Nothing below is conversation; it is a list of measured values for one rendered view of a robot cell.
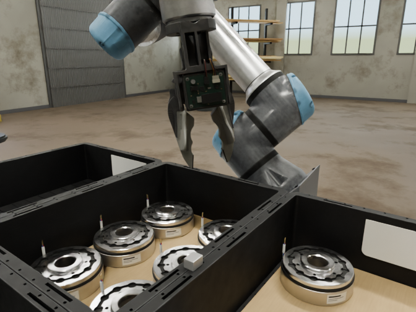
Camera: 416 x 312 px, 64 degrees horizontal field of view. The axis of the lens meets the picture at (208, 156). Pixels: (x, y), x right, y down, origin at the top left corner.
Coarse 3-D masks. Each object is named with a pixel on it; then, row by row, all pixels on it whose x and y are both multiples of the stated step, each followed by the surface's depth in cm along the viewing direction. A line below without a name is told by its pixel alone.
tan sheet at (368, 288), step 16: (272, 288) 49; (368, 288) 49; (384, 288) 49; (400, 288) 49; (256, 304) 46; (272, 304) 46; (288, 304) 46; (304, 304) 46; (352, 304) 46; (368, 304) 46; (384, 304) 46; (400, 304) 46
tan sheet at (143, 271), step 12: (156, 240) 62; (168, 240) 62; (180, 240) 62; (192, 240) 62; (156, 252) 58; (144, 264) 55; (108, 276) 52; (120, 276) 52; (132, 276) 52; (144, 276) 52; (84, 300) 47
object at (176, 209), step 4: (164, 204) 68; (168, 204) 68; (172, 204) 68; (156, 208) 67; (160, 208) 67; (164, 208) 68; (168, 208) 68; (172, 208) 67; (176, 208) 67; (156, 212) 65; (160, 212) 65; (164, 212) 65; (168, 212) 65; (172, 212) 65; (176, 212) 65; (160, 216) 64; (164, 216) 64; (168, 216) 64
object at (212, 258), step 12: (276, 204) 53; (324, 204) 55; (336, 204) 53; (348, 204) 53; (264, 216) 49; (372, 216) 50; (384, 216) 49; (396, 216) 49; (252, 228) 46; (228, 240) 43; (240, 240) 43; (216, 252) 40; (228, 252) 41; (204, 264) 38; (216, 264) 39; (192, 276) 36; (168, 288) 34; (180, 288) 34; (156, 300) 32; (168, 300) 32
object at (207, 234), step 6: (210, 222) 62; (216, 222) 62; (222, 222) 63; (228, 222) 62; (234, 222) 62; (204, 228) 60; (210, 228) 60; (204, 234) 58; (210, 234) 58; (204, 240) 56; (210, 240) 56
